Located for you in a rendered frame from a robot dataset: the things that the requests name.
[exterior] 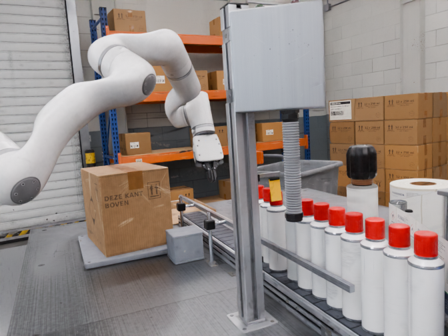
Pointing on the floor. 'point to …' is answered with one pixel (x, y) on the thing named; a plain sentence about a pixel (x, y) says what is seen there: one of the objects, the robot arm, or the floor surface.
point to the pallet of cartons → (393, 137)
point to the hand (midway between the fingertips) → (212, 176)
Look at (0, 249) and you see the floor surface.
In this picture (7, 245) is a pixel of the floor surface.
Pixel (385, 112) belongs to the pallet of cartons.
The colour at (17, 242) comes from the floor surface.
